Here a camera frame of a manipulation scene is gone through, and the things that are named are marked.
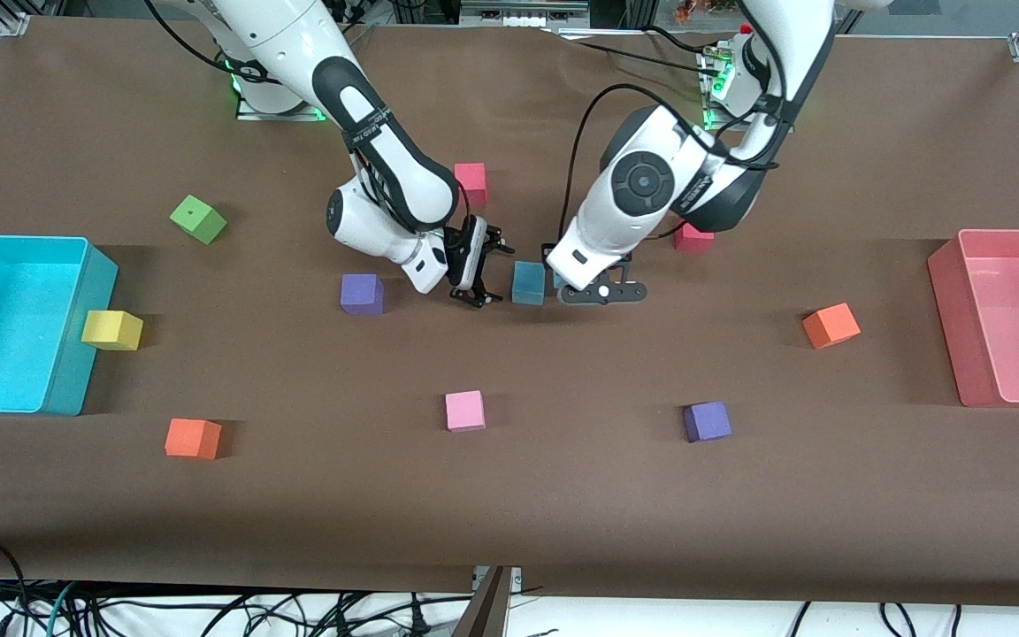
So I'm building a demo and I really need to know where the purple foam block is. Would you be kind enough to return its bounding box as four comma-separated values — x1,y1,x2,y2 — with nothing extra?
683,401,733,443
340,273,385,317

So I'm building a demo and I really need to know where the pink foam block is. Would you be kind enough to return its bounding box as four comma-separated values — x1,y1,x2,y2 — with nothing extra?
445,390,487,433

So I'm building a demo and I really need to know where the brown table cover sheet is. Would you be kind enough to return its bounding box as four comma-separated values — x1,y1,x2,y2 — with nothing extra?
0,16,1019,608

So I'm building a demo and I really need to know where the orange foam block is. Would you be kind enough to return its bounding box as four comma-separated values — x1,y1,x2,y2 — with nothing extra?
165,418,223,461
801,303,862,349

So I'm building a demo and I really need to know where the grey electronics box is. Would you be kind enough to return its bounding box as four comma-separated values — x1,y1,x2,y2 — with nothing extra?
459,0,592,29

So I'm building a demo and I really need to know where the green foam block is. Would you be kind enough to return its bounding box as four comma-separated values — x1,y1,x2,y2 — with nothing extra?
169,195,229,246

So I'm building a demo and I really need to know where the dark metal beam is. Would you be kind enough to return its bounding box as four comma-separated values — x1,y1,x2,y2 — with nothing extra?
450,566,512,637

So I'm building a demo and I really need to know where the yellow foam block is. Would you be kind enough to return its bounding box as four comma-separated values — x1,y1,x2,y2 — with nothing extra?
80,310,144,351

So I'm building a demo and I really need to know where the pink plastic bin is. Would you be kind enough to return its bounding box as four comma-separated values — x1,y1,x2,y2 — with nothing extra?
927,228,1019,409

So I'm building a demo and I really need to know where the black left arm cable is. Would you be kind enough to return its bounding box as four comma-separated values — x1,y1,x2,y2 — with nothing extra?
557,0,793,253

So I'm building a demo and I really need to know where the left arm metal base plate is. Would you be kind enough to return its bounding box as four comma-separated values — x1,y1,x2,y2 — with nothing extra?
697,49,740,132

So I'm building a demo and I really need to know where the black cable across table cover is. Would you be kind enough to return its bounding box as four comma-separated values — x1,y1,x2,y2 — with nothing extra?
554,25,723,72

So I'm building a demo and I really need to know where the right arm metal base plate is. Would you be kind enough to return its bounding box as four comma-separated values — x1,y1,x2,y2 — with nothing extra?
235,84,329,123

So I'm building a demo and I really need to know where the metal bracket at table edge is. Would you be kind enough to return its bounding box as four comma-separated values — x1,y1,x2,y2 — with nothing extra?
472,565,525,594

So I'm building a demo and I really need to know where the teal cable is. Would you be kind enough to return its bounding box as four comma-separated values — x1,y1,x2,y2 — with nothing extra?
42,582,79,637

